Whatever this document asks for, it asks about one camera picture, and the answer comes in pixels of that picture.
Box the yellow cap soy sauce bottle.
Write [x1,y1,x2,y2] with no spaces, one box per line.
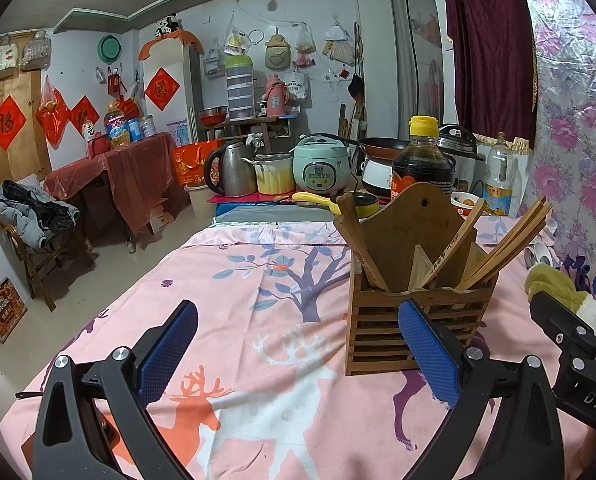
[390,115,453,201]

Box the plain cardboard box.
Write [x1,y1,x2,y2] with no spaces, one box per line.
[148,199,176,235]

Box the olive plush mitten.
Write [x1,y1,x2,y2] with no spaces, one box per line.
[524,263,596,333]

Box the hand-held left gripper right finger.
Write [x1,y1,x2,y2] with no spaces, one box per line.
[398,299,566,480]

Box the grey stacked steamer green lid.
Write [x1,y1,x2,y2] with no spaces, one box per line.
[225,55,255,122]

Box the panda plush toy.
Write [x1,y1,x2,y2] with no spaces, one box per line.
[154,12,181,40]

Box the yellow cooking pot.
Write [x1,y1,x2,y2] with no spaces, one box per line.
[241,152,296,196]

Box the pink deer print tablecloth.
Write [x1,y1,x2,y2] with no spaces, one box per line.
[0,222,596,480]

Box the dark red curtain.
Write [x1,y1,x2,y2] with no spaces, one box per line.
[442,0,537,151]

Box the clear oil bottle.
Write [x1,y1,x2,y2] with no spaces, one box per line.
[482,132,513,217]

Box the red gift bag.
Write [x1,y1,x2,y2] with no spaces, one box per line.
[170,141,223,186]

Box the red basin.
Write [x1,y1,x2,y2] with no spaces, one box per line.
[198,106,229,126]

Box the green wall basin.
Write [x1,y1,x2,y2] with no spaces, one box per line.
[97,34,121,65]

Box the wooden slatted utensil holder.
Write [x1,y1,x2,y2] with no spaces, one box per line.
[334,181,499,377]

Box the steel electric kettle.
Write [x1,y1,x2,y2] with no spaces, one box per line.
[204,140,259,198]

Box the wooden chair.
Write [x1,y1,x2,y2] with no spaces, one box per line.
[0,195,96,311]

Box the yellow cooking oil jug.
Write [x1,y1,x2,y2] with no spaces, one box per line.
[103,102,131,148]

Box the red hanging plastic bag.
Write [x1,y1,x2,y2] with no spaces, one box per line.
[34,76,72,145]

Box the white refrigerator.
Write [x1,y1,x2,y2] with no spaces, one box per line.
[139,37,203,196]

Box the red diamond paper decoration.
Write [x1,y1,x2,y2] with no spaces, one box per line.
[69,95,101,133]
[144,66,181,111]
[0,95,28,151]

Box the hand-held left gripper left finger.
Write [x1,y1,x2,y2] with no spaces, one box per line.
[30,300,199,480]

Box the floral plastic-covered sheet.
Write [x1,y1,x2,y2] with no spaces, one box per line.
[515,0,596,281]

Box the white ceramic spoon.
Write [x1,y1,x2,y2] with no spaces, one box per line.
[532,241,555,267]

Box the pink thermos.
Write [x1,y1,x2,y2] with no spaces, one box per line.
[264,74,289,116]

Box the beige hanging pouch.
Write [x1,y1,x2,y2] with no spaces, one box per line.
[264,34,293,71]

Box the small yellow pan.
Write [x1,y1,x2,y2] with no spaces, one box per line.
[292,191,381,218]

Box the pile of wooden chopsticks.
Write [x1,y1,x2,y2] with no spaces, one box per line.
[336,193,554,293]

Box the grey jacket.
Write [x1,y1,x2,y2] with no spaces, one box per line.
[0,179,81,251]

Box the colourful cardboard box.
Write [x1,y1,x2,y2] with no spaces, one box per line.
[0,277,29,344]

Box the wooden door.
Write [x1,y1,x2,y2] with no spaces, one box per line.
[0,35,51,221]

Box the red frying pan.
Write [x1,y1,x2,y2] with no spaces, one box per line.
[338,136,413,161]

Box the white hanging tote bag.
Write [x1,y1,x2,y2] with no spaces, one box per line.
[20,30,53,72]
[0,35,20,83]

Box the red cloth covered table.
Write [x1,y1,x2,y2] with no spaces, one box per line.
[44,131,191,253]

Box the small food bowl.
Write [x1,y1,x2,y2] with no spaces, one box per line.
[450,191,484,216]

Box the mint rice cooker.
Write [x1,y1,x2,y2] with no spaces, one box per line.
[292,133,353,197]

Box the white bucket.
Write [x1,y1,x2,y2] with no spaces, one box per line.
[184,182,217,221]

